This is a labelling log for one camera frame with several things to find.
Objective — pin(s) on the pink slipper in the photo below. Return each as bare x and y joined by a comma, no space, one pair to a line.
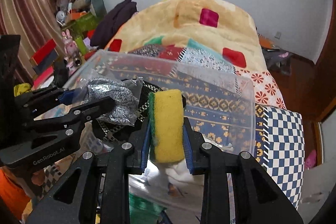
310,161

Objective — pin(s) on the pink bunny plush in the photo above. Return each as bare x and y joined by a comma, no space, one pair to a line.
70,45

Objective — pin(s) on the dark purple garment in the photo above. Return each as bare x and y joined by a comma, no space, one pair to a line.
112,22

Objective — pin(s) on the black pouch with checkered trim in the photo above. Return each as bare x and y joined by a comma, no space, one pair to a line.
113,132

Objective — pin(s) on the grey backpack on floor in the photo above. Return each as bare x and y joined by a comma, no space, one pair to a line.
278,60

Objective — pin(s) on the brown wooden door frame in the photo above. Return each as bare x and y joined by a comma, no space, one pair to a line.
324,76

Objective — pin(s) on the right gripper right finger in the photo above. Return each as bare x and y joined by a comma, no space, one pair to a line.
203,158

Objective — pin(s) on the red flat box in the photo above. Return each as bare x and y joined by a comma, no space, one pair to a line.
42,52

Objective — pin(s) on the green knitted cloth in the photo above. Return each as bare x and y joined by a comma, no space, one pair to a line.
143,211

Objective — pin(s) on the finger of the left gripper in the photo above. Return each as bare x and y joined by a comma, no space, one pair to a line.
86,112
70,97

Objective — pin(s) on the white cabinet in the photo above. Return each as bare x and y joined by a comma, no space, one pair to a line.
319,181

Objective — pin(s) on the silver speckled cloth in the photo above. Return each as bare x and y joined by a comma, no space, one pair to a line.
124,94

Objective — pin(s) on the green cardboard box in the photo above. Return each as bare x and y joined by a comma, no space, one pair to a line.
87,22

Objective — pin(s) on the beige plush patchwork blanket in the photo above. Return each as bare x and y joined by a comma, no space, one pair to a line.
215,24

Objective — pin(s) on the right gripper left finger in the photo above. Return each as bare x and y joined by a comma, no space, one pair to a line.
127,158

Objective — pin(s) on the orange left sleeve forearm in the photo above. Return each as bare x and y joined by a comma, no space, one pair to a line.
13,195

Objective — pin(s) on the white drawstring cloth pouch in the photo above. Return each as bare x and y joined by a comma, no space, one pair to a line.
178,173

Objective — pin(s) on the striped pink brown curtain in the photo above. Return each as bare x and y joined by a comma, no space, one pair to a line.
35,22

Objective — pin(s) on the grey green plush toy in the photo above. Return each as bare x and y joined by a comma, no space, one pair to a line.
92,1

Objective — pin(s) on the white wall socket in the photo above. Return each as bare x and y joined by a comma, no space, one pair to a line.
278,35

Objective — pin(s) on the yellow green sponge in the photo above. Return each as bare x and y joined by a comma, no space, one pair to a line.
166,115

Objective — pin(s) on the orange notebook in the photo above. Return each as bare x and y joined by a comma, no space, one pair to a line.
265,42

